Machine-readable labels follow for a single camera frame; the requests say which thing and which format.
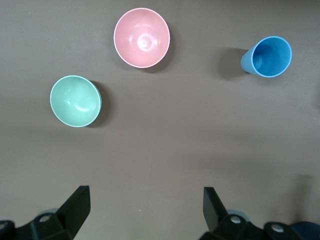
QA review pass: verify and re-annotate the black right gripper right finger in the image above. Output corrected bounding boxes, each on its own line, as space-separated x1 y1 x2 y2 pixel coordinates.
199 186 303 240

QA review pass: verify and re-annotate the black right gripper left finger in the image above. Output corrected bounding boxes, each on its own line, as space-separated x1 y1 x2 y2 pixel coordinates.
0 185 91 240

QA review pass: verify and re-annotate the green bowl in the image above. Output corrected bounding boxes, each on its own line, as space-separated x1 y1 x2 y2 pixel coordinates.
49 74 103 128

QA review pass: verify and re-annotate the pink bowl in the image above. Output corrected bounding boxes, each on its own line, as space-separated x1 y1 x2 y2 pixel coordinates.
113 7 171 69

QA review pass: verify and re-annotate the blue ribbed cup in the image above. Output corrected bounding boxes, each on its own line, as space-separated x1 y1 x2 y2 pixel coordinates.
240 35 293 79

